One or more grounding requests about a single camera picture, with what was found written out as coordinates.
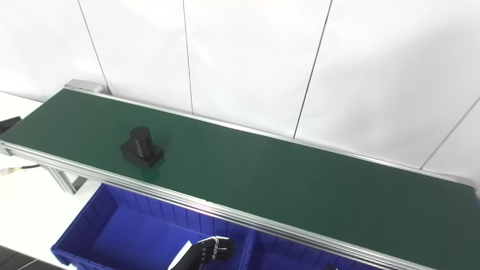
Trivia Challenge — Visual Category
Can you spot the aluminium conveyor leg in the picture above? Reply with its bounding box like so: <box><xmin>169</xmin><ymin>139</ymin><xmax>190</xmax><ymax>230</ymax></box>
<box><xmin>44</xmin><ymin>165</ymin><xmax>89</xmax><ymax>195</ymax></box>

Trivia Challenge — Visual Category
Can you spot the black cylinder part square base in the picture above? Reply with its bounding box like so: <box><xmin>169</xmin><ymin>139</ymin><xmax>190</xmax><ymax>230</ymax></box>
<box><xmin>120</xmin><ymin>126</ymin><xmax>165</xmax><ymax>169</ymax></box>

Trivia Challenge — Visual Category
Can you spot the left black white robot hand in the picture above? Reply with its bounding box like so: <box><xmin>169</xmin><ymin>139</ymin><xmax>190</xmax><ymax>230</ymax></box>
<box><xmin>168</xmin><ymin>236</ymin><xmax>237</xmax><ymax>270</ymax></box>

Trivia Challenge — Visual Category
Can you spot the blue plastic bin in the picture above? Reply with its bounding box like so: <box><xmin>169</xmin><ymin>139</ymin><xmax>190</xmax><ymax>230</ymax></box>
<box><xmin>242</xmin><ymin>231</ymin><xmax>413</xmax><ymax>270</ymax></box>
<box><xmin>51</xmin><ymin>183</ymin><xmax>255</xmax><ymax>270</ymax></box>

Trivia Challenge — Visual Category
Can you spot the green conveyor belt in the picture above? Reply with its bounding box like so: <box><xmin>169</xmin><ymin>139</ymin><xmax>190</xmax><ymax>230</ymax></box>
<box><xmin>0</xmin><ymin>79</ymin><xmax>480</xmax><ymax>270</ymax></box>
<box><xmin>0</xmin><ymin>89</ymin><xmax>480</xmax><ymax>270</ymax></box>

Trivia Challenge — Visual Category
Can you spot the black cable white connector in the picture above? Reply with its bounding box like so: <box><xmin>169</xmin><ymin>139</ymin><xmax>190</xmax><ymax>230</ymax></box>
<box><xmin>0</xmin><ymin>164</ymin><xmax>41</xmax><ymax>176</ymax></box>

